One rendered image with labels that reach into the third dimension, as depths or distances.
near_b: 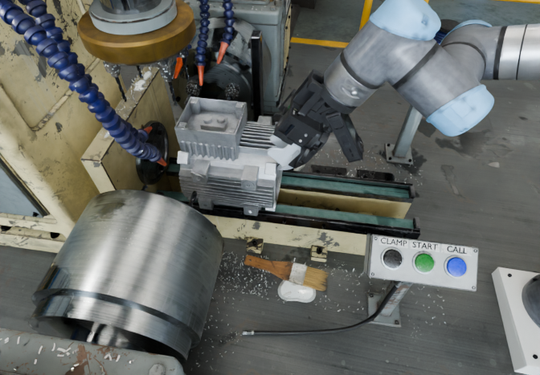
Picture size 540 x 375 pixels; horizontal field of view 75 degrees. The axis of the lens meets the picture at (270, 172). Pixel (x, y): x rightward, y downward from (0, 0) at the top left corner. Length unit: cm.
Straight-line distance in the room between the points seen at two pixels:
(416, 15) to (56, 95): 63
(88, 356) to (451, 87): 53
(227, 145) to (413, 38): 38
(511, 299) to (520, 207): 32
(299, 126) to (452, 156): 75
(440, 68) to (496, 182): 76
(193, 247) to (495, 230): 81
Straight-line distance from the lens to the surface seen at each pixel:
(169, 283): 52
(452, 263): 64
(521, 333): 93
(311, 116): 57
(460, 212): 109
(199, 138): 69
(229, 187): 72
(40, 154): 75
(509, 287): 97
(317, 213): 82
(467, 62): 54
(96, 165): 69
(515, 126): 146
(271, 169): 68
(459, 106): 50
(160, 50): 57
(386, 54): 49
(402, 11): 48
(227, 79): 91
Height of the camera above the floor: 159
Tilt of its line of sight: 49 degrees down
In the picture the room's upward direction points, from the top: straight up
